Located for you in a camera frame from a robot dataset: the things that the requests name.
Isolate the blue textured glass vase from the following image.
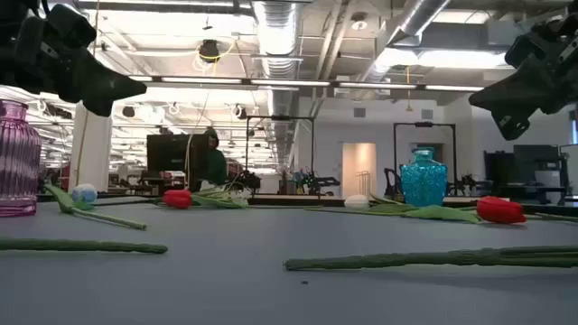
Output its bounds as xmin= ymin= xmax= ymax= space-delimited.
xmin=399 ymin=146 xmax=450 ymax=209

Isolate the smooth silver ventilation duct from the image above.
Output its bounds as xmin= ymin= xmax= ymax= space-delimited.
xmin=360 ymin=0 xmax=453 ymax=83

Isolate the purple ribbed glass vase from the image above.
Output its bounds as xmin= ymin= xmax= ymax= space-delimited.
xmin=0 ymin=99 xmax=42 ymax=218

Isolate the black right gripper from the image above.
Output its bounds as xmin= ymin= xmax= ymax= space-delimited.
xmin=468 ymin=12 xmax=578 ymax=142

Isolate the white artificial flower spray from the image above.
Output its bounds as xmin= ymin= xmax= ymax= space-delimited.
xmin=198 ymin=179 xmax=253 ymax=204

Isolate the black overhead camera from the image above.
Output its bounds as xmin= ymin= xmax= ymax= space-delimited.
xmin=198 ymin=38 xmax=222 ymax=64

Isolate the ribbed silver ventilation duct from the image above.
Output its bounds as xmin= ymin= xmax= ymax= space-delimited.
xmin=251 ymin=0 xmax=304 ymax=173

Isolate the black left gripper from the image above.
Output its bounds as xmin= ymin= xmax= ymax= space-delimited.
xmin=0 ymin=0 xmax=148 ymax=118

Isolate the overhead light bar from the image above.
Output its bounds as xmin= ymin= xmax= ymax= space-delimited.
xmin=127 ymin=75 xmax=486 ymax=93

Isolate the red artificial tulip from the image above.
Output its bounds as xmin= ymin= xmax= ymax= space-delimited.
xmin=305 ymin=195 xmax=528 ymax=226
xmin=92 ymin=188 xmax=249 ymax=210

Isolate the black computer monitor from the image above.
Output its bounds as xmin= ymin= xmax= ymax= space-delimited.
xmin=145 ymin=133 xmax=211 ymax=193

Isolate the red artificial flower spray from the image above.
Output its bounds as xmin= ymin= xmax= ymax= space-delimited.
xmin=0 ymin=237 xmax=170 ymax=255
xmin=284 ymin=245 xmax=578 ymax=273

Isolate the desk with dark monitors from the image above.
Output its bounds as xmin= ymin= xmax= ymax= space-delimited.
xmin=483 ymin=144 xmax=572 ymax=202

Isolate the black background rig frame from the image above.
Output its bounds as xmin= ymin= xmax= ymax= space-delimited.
xmin=392 ymin=121 xmax=458 ymax=196
xmin=244 ymin=115 xmax=316 ymax=188

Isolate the white pillar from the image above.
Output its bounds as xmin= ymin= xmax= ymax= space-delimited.
xmin=68 ymin=102 xmax=114 ymax=193

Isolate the white artificial tulip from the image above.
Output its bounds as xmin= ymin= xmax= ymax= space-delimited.
xmin=343 ymin=193 xmax=407 ymax=211
xmin=43 ymin=182 xmax=148 ymax=232

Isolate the person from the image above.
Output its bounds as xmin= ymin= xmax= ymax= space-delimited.
xmin=202 ymin=127 xmax=228 ymax=188

